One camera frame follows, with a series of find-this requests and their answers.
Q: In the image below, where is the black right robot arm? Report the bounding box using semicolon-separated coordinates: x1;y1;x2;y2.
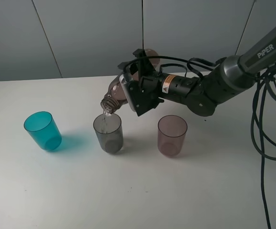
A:
118;27;276;117

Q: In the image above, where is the black cable bundle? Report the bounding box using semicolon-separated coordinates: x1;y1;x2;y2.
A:
250;61;276;229

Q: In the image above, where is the teal translucent plastic cup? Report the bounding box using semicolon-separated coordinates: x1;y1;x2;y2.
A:
24;111;62;151

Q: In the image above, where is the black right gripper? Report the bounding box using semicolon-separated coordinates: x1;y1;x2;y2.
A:
119;74;164;116

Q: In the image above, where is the pink translucent plastic cup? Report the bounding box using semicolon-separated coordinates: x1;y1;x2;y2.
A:
157;115;188;157

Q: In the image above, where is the brown translucent water bottle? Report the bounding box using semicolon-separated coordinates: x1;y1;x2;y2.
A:
101;49;158;117

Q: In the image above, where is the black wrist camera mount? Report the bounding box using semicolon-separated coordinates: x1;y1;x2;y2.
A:
126;49;160;81

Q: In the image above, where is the grey translucent plastic cup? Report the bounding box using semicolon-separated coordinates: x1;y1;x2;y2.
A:
93;114;123;154

